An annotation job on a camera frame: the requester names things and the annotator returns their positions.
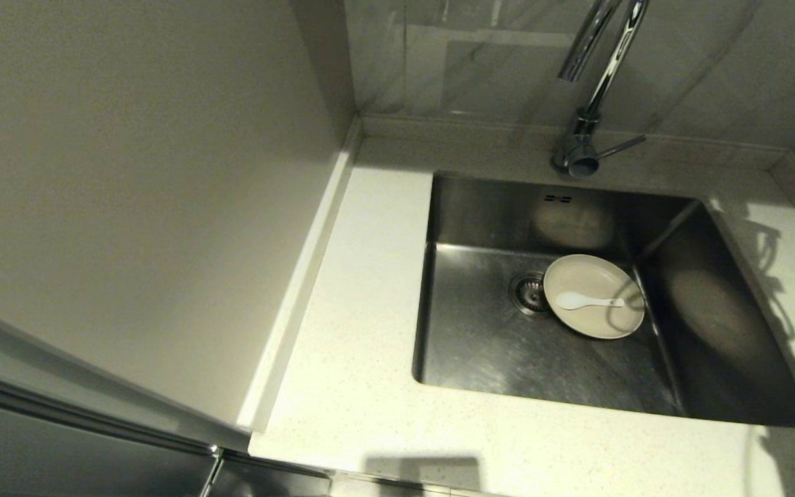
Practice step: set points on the beige round plate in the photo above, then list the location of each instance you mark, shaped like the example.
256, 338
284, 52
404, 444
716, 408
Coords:
597, 324

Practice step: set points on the beige tall cabinet side panel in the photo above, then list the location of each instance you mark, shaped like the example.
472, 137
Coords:
128, 207

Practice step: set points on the stainless steel sink basin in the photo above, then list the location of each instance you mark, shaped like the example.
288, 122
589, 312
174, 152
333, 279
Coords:
480, 345

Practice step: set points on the grey tall cabinet door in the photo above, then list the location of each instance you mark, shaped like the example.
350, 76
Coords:
59, 462

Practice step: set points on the grey under-counter cabinet front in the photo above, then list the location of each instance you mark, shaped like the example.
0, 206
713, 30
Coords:
266, 480

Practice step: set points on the round metal drain strainer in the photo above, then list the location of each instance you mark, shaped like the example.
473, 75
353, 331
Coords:
527, 291

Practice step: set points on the chrome kitchen faucet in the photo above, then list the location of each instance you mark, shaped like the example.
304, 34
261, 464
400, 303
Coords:
580, 148

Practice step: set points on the white ceramic soup spoon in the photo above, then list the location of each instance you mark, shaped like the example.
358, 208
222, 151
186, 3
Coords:
570, 300

